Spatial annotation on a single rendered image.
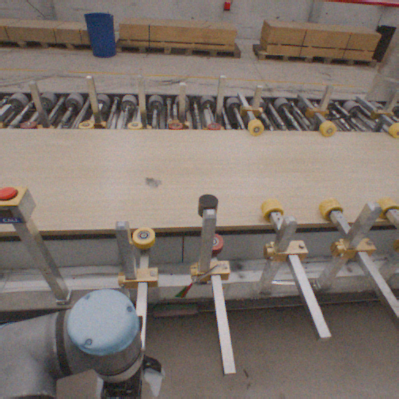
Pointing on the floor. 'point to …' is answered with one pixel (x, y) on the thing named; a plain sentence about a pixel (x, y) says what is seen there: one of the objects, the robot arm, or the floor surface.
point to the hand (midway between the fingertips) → (132, 374)
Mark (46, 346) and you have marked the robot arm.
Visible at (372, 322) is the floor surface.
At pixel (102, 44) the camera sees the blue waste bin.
